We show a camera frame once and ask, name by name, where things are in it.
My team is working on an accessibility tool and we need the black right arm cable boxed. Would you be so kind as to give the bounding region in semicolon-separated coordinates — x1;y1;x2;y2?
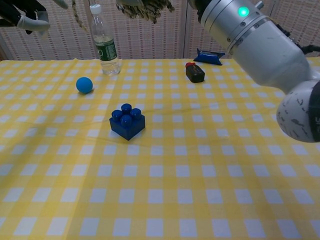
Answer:
273;21;320;54

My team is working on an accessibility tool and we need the blue four-stud building block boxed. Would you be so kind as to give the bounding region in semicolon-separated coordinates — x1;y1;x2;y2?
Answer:
109;103;147;142

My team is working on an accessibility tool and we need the woven bamboo folding screen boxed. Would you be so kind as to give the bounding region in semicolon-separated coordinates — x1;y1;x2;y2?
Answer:
0;0;320;61

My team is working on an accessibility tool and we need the speckled beige braided rope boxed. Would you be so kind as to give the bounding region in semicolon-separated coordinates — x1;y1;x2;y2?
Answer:
71;0;176;32

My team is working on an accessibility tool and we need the small black red-capped bottle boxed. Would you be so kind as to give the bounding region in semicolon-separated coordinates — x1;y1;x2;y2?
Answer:
185;62;206;84

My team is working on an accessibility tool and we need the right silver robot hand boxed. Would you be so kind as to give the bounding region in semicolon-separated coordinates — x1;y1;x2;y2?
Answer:
116;0;146;7

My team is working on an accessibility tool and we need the clear green-label water bottle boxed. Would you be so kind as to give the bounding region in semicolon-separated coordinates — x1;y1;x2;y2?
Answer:
89;4;122;76

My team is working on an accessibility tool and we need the blue snack packet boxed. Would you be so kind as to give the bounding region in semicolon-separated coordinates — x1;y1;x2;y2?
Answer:
193;47;226;67

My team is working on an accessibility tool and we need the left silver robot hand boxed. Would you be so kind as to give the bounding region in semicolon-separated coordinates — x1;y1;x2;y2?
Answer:
0;0;70;35

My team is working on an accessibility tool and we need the yellow white checkered tablecloth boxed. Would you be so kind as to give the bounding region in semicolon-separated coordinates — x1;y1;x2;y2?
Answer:
0;57;320;240

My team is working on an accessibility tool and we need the blue rubber ball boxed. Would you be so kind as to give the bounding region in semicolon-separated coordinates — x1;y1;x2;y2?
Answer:
75;76;94;95

